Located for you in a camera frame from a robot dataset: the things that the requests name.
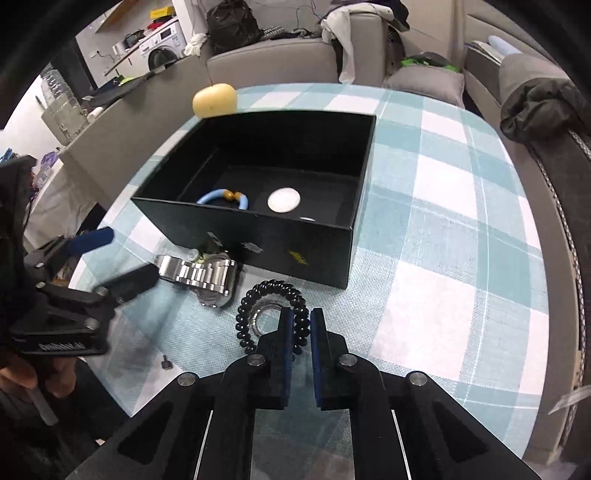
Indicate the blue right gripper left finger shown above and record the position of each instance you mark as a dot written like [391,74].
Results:
[280,370]

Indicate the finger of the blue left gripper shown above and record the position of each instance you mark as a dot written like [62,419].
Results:
[130,284]
[89,241]

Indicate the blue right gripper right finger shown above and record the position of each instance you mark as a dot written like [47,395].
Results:
[323,362]

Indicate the round white disc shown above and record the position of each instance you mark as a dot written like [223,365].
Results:
[284,200]

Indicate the left hand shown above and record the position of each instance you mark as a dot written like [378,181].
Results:
[19,378]

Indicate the small black screw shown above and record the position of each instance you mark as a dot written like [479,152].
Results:
[166,364]

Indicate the clear plastic container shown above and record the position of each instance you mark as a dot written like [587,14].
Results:
[65,119]

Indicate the teal plaid tablecloth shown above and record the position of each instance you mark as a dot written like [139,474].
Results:
[447,278]

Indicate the black flat pad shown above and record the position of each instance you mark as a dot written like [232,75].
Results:
[102,98]

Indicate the clear water bottle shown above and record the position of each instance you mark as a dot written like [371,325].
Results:
[54,87]

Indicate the black cardboard box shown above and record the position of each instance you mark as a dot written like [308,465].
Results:
[211,190]

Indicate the yellow apple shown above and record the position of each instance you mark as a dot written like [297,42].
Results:
[215,100]

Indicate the white washing machine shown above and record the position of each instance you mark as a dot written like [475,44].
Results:
[166,44]

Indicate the yellow box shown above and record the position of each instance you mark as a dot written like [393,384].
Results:
[162,12]

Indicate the black backpack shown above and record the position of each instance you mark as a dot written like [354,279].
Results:
[232,25]

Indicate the grey sofa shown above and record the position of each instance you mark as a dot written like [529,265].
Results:
[275,62]

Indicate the grey floor cushion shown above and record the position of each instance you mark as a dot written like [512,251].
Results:
[432,82]

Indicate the black quilted mattress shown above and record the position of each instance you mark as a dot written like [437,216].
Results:
[564,161]

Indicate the pile of clothes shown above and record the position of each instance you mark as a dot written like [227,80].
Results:
[359,32]

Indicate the dark olive jacket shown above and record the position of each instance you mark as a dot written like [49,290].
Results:
[539,109]

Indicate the grey blanket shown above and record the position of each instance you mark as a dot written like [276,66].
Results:
[525,77]

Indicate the light blue pillow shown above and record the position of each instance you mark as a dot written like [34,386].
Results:
[502,47]

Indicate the beige upholstered bed headboard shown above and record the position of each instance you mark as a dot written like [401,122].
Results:
[474,22]

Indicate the black camera mount box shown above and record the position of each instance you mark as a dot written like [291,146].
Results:
[15,197]

